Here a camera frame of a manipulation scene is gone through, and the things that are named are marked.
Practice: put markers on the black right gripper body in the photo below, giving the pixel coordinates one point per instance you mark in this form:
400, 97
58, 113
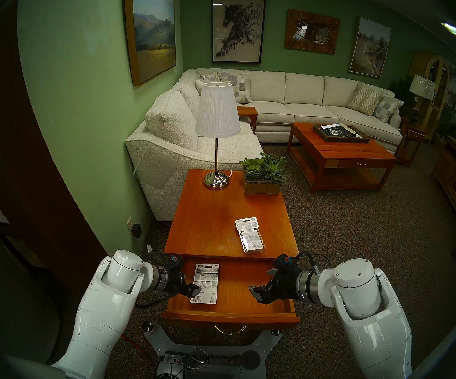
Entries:
285, 285

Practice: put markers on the dark cover book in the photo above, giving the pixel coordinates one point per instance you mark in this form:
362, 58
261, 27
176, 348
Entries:
336, 131

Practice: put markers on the white shade chrome table lamp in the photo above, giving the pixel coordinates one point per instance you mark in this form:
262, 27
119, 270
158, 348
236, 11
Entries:
217, 106

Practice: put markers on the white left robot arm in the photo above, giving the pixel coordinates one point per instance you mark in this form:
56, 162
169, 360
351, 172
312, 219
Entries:
105, 303

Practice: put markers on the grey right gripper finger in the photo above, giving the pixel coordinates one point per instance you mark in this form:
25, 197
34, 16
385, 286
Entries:
260, 294
272, 271

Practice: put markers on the rustic wood framed mirror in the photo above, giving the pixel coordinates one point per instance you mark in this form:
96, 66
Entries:
291, 30

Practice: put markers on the dark wooden serving tray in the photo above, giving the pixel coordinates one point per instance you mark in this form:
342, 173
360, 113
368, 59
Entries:
346, 139

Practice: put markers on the black framed horse artwork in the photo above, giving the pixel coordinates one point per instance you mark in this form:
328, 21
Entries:
237, 27

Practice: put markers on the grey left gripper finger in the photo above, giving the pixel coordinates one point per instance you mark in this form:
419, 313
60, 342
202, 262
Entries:
194, 291

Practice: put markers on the small clear blister package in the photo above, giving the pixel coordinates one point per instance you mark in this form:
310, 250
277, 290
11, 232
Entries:
251, 238

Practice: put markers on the beige wall outlet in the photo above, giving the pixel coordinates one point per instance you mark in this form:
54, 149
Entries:
129, 224

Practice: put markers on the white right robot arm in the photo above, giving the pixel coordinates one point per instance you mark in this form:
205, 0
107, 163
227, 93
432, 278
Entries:
370, 323

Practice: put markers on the framed mountain landscape painting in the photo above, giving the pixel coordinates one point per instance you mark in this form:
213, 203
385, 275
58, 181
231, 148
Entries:
153, 34

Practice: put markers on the ceiling light fixture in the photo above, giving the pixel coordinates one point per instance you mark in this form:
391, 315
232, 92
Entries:
455, 30

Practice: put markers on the dark brown wooden door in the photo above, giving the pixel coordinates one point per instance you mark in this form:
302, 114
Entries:
34, 184

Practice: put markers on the small wooden end table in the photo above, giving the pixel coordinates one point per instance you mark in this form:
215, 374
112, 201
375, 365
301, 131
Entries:
247, 110

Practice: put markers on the large white card package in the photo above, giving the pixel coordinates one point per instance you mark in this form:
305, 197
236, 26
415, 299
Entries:
206, 279

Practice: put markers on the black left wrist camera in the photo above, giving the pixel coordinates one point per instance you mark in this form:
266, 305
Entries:
176, 261

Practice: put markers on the grey patchwork throw pillow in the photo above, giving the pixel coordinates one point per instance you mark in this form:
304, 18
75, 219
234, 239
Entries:
387, 107
243, 86

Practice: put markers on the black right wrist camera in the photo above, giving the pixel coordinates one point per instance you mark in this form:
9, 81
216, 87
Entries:
285, 261

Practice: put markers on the succulent plants in wooden planter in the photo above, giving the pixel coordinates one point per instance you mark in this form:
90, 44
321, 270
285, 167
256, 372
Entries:
263, 169

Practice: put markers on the orange wooden coffee table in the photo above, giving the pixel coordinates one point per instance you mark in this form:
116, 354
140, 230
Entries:
342, 153

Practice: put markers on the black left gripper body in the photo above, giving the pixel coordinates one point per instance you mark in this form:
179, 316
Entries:
176, 280

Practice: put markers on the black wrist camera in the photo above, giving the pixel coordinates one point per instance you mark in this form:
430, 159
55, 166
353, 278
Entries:
176, 261
285, 261

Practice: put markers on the small dark wooden side table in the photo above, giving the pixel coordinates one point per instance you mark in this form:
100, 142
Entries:
413, 134

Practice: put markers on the black power adapter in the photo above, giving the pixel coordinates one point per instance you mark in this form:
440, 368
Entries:
136, 229

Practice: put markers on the cream sectional sofa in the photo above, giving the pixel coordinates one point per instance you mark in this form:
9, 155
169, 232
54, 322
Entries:
172, 121

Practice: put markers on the arched light wood cabinet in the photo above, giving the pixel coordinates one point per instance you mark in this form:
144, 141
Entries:
445, 82

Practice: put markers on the orange wooden table drawer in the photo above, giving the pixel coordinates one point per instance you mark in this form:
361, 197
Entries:
235, 295

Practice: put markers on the orange wooden drawer side table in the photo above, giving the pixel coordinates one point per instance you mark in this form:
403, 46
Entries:
212, 216

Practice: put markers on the tall dark green plant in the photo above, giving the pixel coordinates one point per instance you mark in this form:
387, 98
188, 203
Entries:
403, 92

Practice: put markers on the black power strip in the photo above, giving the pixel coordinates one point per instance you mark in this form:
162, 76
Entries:
220, 359

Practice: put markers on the grey robot mobile base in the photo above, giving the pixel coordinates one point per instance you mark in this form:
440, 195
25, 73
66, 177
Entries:
164, 344

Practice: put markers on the plastic wrapped shade lamp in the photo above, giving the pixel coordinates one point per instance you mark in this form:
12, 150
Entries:
422, 86

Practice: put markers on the beige striped throw pillow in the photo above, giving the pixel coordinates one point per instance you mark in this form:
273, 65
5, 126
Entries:
210, 77
365, 98

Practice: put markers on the framed tree landscape painting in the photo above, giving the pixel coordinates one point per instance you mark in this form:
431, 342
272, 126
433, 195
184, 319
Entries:
370, 46

